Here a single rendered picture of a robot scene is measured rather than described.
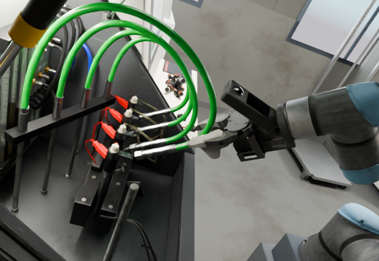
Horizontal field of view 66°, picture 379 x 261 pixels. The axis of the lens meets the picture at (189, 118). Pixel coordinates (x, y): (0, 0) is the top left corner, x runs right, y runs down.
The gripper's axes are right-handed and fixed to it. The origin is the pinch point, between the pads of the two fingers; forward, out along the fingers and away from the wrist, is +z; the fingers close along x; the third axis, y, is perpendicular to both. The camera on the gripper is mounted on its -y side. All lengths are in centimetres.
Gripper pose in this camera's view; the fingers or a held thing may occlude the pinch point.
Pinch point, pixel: (194, 133)
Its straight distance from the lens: 64.0
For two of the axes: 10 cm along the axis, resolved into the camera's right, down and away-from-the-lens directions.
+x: 2.9, -6.0, 7.5
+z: -8.4, 2.2, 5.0
